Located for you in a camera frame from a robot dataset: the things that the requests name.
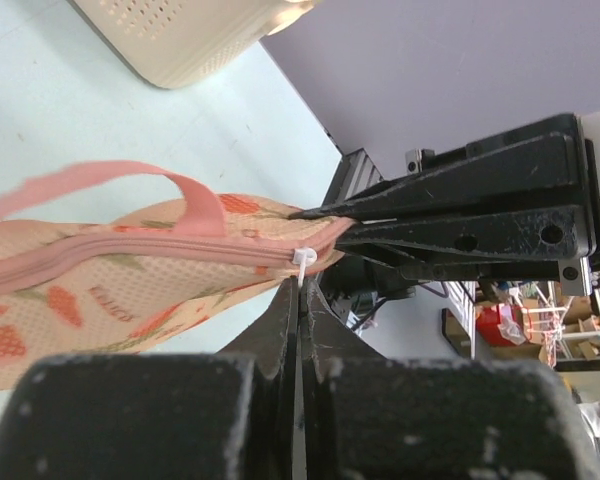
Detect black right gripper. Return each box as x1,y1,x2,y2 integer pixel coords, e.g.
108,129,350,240
290,114,600,295

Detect white zipper pull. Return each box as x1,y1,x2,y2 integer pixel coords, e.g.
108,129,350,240
292,247,318,288

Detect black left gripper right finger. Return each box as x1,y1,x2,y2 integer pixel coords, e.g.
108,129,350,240
302,281,600,479

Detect floral peach laundry bag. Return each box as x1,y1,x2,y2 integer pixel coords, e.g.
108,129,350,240
0,161,353,391

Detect cream plastic laundry basket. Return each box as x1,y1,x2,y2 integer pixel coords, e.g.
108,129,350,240
74,0,319,90

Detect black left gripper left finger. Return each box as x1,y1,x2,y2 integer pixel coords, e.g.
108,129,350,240
0,279,298,479

